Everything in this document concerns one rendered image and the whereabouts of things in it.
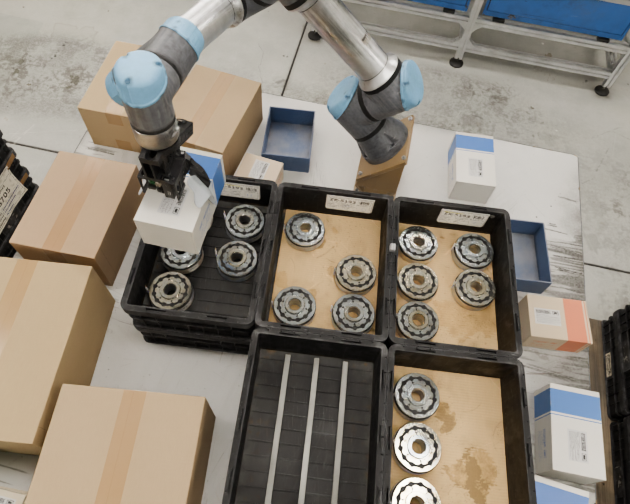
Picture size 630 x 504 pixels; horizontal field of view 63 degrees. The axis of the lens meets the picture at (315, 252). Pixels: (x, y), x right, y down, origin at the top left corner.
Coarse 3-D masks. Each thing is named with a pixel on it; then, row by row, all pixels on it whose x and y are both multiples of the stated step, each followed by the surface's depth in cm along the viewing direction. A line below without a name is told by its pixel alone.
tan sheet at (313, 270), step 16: (336, 224) 140; (352, 224) 140; (368, 224) 140; (336, 240) 137; (352, 240) 138; (368, 240) 138; (288, 256) 134; (304, 256) 134; (320, 256) 135; (336, 256) 135; (368, 256) 136; (288, 272) 132; (304, 272) 132; (320, 272) 132; (320, 288) 130; (336, 288) 130; (320, 304) 128; (272, 320) 125; (320, 320) 126
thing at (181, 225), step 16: (208, 160) 110; (208, 176) 108; (224, 176) 116; (192, 192) 105; (144, 208) 103; (160, 208) 103; (176, 208) 103; (192, 208) 104; (208, 208) 109; (144, 224) 102; (160, 224) 101; (176, 224) 101; (192, 224) 102; (208, 224) 111; (144, 240) 108; (160, 240) 107; (176, 240) 105; (192, 240) 104
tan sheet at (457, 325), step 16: (400, 224) 141; (448, 240) 139; (448, 256) 137; (448, 272) 135; (448, 288) 132; (400, 304) 129; (432, 304) 130; (448, 304) 130; (416, 320) 128; (448, 320) 128; (464, 320) 128; (480, 320) 128; (448, 336) 126; (464, 336) 126; (480, 336) 126; (496, 336) 127
